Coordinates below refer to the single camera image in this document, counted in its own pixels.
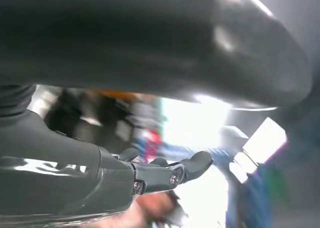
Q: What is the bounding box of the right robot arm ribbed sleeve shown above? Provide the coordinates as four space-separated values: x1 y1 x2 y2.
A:
0 84 37 119

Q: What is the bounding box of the long white ceiling lamp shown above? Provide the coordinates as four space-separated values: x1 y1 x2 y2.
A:
229 117 288 184

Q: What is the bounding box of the person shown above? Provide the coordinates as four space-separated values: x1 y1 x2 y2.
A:
82 192 188 228

